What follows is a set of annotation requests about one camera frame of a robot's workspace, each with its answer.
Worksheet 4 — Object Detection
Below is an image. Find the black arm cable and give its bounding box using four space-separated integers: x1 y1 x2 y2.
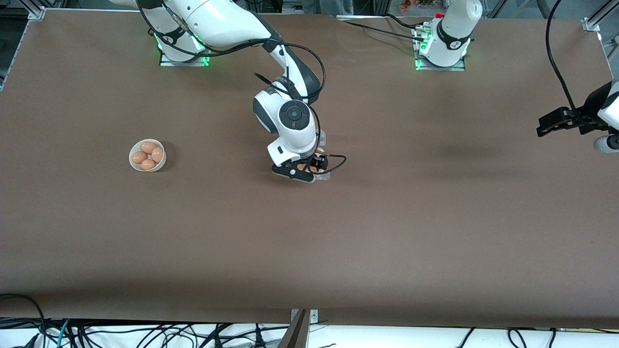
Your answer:
137 0 347 175
545 0 578 116

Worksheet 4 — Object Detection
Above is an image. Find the clear plastic egg carton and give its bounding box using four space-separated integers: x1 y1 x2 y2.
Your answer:
312 130 331 182

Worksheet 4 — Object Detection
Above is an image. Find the dark metal pole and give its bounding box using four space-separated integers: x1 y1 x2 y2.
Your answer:
278 309 310 348

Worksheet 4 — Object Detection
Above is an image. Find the white round bowl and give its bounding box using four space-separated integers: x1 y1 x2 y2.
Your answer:
129 139 167 173

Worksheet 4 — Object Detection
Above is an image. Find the long black table cable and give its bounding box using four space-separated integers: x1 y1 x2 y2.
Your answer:
338 14 428 41

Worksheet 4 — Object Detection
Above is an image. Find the black looped floor cable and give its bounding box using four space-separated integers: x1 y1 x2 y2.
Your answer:
0 293 47 339

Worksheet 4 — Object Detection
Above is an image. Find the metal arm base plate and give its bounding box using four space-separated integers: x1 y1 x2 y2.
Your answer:
160 29 214 67
413 27 467 72

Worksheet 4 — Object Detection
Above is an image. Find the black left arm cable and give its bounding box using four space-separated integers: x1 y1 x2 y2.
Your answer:
545 0 578 116

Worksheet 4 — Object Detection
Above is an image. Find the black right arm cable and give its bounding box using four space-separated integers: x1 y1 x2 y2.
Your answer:
137 0 347 175

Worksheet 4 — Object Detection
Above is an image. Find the teal cable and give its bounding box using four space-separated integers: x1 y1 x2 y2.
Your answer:
56 319 72 348

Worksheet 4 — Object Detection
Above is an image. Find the aluminium frame profile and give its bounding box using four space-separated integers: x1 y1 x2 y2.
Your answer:
582 0 619 33

